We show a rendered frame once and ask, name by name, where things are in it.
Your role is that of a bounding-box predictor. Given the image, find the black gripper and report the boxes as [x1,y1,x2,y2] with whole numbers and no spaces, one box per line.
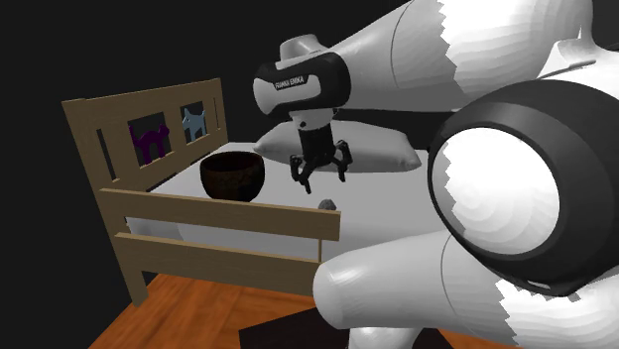
[289,122,354,195]

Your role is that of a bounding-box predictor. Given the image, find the white pillow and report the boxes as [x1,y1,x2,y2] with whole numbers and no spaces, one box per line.
[253,119,424,175]

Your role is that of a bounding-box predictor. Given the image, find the dark brown bowl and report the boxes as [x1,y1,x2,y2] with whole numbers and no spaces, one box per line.
[199,150,267,203]

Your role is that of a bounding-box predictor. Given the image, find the wooden bed with white mattress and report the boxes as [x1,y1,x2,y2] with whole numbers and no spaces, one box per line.
[61,76,437,308]

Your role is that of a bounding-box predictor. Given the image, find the blue cat figure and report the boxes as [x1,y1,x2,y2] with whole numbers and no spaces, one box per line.
[181,107,208,144]

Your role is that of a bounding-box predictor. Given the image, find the dark robot stand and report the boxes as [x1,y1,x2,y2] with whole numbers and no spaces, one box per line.
[238,305,456,349]

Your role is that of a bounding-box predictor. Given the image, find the purple cat figure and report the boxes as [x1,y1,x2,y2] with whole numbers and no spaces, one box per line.
[128,124,172,166]

